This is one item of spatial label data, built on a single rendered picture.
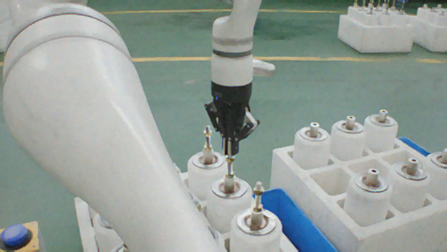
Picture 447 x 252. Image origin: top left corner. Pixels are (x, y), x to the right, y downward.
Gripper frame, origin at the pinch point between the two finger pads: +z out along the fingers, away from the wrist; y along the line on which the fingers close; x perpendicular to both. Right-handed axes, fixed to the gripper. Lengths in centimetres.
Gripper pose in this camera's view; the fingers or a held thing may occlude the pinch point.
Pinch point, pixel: (230, 146)
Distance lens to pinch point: 77.8
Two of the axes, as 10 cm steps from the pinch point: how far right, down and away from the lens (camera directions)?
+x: 7.3, -3.1, 6.1
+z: 0.0, 8.9, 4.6
